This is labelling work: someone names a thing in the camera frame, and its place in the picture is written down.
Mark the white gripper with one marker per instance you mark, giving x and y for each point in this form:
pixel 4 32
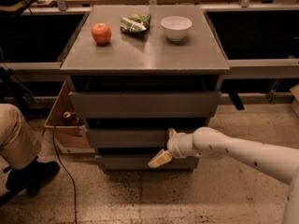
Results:
pixel 175 144

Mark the white bowl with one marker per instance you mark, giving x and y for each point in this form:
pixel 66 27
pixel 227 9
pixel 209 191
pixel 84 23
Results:
pixel 176 27

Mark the red apple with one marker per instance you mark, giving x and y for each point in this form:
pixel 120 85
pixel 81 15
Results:
pixel 101 33

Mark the grey drawer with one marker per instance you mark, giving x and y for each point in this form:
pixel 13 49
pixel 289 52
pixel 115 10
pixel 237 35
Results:
pixel 140 162
pixel 110 105
pixel 112 138

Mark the grey drawer cabinet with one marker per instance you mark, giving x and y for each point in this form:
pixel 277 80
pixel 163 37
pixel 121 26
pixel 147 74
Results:
pixel 145 62

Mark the grey bottom drawer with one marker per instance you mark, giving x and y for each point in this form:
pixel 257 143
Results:
pixel 140 162

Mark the wooden box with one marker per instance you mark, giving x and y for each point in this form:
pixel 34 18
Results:
pixel 70 139

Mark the person leg beige trousers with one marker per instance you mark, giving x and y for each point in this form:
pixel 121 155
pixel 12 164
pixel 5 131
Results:
pixel 19 145

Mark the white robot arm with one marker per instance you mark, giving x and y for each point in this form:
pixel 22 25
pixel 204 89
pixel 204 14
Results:
pixel 281 163

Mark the red soda can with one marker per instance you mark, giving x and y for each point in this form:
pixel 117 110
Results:
pixel 69 119

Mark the black chair base wheel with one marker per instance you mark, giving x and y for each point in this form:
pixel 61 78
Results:
pixel 32 188

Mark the black shoe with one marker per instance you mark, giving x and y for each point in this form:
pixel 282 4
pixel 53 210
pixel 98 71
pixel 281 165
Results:
pixel 34 173

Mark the green chip bag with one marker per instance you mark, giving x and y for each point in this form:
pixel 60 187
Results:
pixel 135 24

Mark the grey top drawer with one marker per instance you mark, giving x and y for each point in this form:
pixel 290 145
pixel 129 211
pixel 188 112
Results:
pixel 110 105

